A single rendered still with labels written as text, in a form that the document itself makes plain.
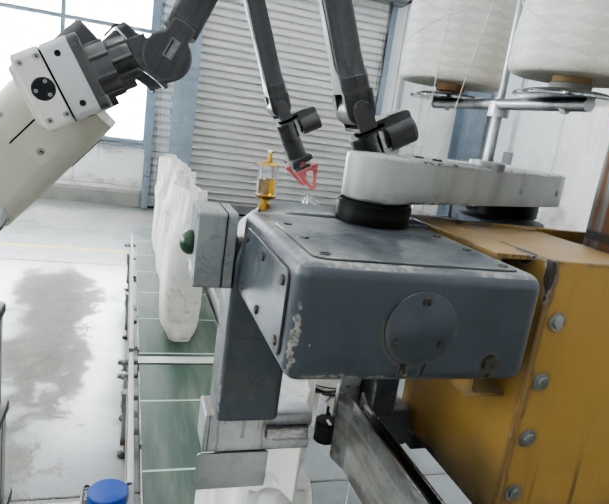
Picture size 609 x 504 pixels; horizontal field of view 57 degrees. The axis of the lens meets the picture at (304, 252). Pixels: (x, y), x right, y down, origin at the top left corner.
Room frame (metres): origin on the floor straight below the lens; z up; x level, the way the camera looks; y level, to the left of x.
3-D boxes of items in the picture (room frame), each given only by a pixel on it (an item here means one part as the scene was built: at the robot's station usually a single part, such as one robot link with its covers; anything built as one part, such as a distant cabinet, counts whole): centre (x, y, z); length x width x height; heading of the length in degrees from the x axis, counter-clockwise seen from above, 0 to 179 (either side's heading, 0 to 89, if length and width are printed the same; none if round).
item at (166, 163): (4.00, 1.02, 0.74); 0.47 x 0.20 x 0.72; 21
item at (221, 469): (0.68, 0.06, 0.98); 0.09 x 0.05 x 0.05; 108
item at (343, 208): (0.67, -0.08, 1.35); 0.09 x 0.09 x 0.03
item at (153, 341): (3.33, 0.80, 0.33); 2.21 x 0.39 x 0.09; 18
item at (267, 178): (0.69, 0.06, 1.37); 0.03 x 0.02 x 0.03; 18
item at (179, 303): (2.64, 0.57, 0.74); 0.47 x 0.22 x 0.72; 16
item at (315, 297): (0.59, -0.06, 1.21); 0.30 x 0.25 x 0.30; 18
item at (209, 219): (0.66, 0.11, 1.28); 0.08 x 0.05 x 0.09; 18
